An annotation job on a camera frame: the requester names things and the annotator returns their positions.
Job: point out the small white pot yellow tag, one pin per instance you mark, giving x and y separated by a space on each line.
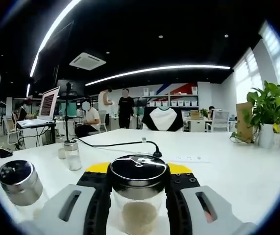
277 137

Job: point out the teal panel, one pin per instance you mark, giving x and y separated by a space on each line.
73 109

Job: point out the short seasoning bottle cream contents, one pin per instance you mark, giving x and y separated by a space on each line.
61 153

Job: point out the tall seasoning bottle brown contents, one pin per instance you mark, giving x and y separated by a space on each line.
138 171

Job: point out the white power strip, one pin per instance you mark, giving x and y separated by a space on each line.
191 159

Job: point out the white open laptop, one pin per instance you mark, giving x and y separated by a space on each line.
49 102

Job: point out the ceiling light strip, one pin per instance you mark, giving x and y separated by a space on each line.
28 90
33 69
203 65

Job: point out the black laptop stand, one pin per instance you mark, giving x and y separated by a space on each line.
53 134

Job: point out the large potted green plant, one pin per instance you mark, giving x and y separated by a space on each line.
269 102

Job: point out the small potted plant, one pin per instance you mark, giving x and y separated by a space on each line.
204 113

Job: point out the tall seasoning bottle white contents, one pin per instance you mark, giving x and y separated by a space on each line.
19 181

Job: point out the white mesh office chair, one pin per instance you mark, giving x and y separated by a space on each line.
219 117

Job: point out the short seasoning bottle white contents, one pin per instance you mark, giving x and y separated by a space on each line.
74 162

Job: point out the shelf with white bins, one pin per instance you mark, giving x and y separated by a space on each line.
179 102

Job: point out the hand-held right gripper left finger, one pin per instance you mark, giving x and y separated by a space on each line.
63 210

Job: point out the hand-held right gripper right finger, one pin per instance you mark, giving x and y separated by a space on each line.
203 210

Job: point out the small cardboard box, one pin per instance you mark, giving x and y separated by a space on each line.
195 115

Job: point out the ceiling air conditioner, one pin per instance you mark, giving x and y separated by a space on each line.
87 61

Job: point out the narrow white window blind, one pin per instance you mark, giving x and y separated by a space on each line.
247 78

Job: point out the black and white shirt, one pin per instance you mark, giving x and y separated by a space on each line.
163 118

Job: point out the tall brown cardboard box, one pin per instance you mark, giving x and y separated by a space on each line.
242 122

